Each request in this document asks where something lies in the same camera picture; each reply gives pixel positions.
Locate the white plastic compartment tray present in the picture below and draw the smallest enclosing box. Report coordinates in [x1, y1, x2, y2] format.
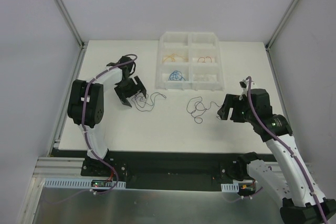
[155, 31, 224, 91]

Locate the right white cable duct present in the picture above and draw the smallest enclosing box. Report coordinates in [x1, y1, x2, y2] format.
[220, 183, 239, 193]

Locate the white cable duct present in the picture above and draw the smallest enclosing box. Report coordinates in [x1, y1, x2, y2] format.
[44, 178, 126, 190]
[220, 183, 239, 193]

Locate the orange wire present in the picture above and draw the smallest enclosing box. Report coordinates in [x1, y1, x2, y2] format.
[162, 54, 188, 62]

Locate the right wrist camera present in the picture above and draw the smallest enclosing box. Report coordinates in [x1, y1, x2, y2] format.
[239, 78, 250, 90]

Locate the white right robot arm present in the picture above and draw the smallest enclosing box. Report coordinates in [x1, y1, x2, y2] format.
[217, 89, 335, 223]

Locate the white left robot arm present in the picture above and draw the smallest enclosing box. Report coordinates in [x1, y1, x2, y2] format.
[67, 54, 146, 176]

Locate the blue wire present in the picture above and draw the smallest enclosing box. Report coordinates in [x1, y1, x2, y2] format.
[167, 70, 186, 82]

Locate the dark purple wire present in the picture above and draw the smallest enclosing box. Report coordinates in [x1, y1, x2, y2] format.
[185, 95, 224, 125]
[131, 92, 167, 112]

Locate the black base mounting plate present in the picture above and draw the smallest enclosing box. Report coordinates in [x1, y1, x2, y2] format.
[80, 150, 272, 190]

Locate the aluminium front rail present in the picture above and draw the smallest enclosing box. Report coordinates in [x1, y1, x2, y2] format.
[33, 155, 318, 183]

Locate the left aluminium frame post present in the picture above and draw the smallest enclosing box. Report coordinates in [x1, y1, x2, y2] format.
[40, 0, 87, 49]

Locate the left white cable duct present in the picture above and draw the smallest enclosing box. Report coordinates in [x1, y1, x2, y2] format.
[44, 178, 126, 190]

